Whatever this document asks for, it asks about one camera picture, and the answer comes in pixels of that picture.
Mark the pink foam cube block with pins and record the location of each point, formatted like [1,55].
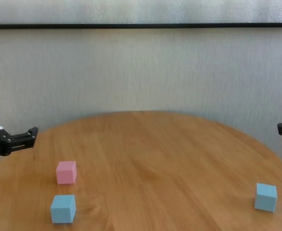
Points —
[66,173]

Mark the blue foam cube block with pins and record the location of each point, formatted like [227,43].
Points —
[265,197]
[62,209]

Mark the black wall rail strip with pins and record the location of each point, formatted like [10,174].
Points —
[140,26]

